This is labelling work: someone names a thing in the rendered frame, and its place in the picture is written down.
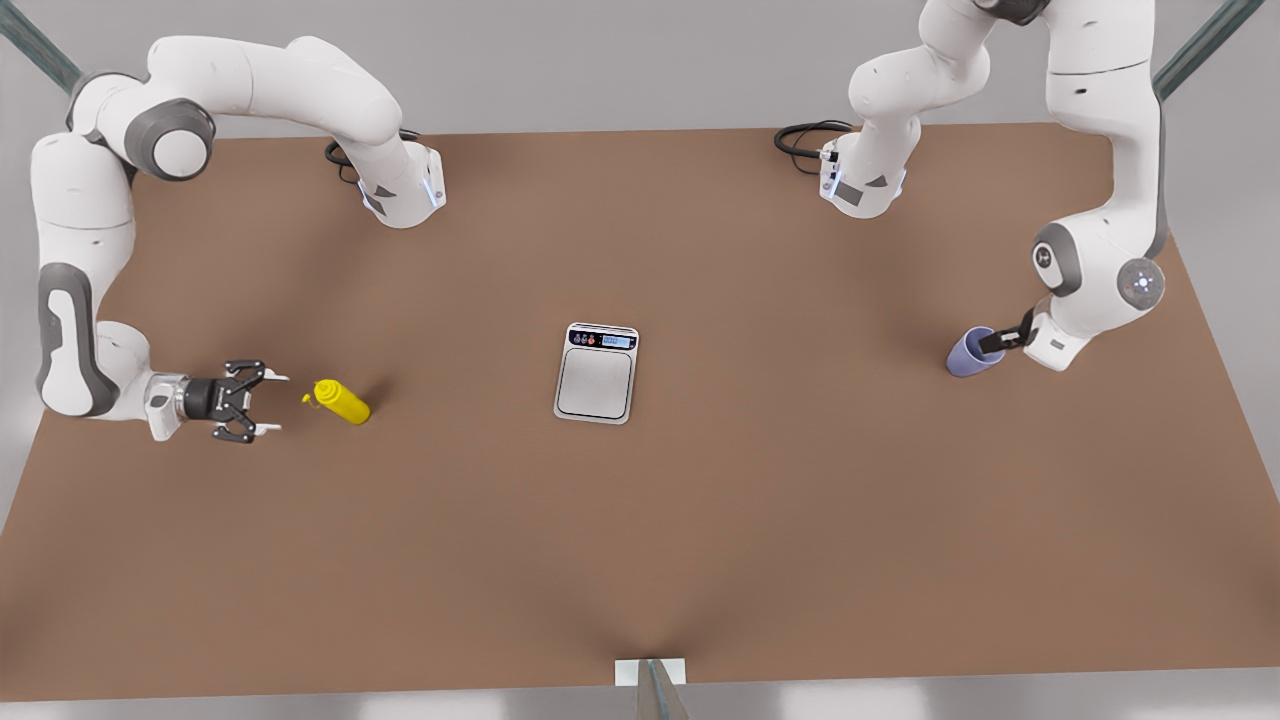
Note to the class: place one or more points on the blue-purple cup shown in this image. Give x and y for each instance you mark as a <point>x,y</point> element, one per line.
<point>967,355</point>

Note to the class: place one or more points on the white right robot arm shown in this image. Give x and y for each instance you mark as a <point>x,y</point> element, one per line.
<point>90,210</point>

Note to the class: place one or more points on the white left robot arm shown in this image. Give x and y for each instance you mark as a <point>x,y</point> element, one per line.
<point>1100,150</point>

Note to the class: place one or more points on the yellow sauce bottle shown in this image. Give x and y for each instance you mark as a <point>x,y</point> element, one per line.
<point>344,403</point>

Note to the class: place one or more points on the silver kitchen scale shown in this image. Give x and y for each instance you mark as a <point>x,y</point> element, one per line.
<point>596,382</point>

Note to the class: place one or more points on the silver frame post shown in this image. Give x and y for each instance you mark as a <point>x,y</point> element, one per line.
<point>35,42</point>
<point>660,695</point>
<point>1205,42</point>

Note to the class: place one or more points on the white frame post foot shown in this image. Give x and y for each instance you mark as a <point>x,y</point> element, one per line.
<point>626,672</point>

